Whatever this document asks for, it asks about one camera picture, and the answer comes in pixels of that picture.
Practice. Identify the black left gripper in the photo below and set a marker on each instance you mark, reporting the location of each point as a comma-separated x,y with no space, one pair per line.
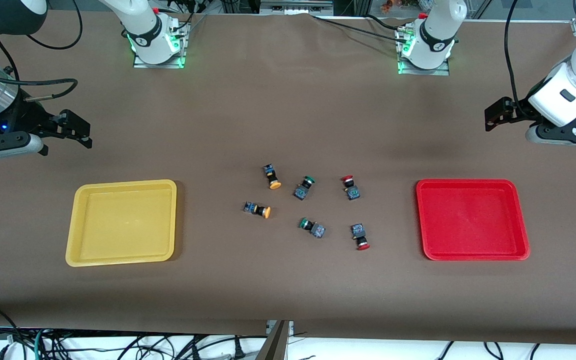
514,111

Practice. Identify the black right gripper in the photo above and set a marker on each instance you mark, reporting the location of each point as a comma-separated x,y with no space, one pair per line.
27,116

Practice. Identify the red mushroom push button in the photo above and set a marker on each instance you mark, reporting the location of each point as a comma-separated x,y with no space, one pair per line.
358,232
352,191

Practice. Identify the yellow mushroom push button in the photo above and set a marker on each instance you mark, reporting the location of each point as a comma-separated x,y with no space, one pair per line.
255,209
270,175

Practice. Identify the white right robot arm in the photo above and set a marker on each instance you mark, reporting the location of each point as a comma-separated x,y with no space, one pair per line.
148,30

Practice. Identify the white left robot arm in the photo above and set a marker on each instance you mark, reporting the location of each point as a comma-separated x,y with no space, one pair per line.
438,30

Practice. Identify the yellow plastic tray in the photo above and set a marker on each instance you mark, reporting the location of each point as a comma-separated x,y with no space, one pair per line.
123,225

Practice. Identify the red plastic tray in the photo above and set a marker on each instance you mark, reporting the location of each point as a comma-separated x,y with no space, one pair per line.
470,222

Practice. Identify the brown table cover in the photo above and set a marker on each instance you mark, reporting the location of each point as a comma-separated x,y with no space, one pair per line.
288,125

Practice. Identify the green push button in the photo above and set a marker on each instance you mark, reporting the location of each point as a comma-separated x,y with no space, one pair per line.
302,190
315,230

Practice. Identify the black power plug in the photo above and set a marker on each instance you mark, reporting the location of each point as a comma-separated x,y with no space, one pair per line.
239,350

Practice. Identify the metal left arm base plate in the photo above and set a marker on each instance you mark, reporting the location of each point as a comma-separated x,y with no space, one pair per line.
443,71

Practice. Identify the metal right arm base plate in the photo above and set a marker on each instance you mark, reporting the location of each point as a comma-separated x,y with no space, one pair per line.
140,62

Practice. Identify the aluminium frame profile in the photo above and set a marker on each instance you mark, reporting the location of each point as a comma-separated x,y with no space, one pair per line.
295,7

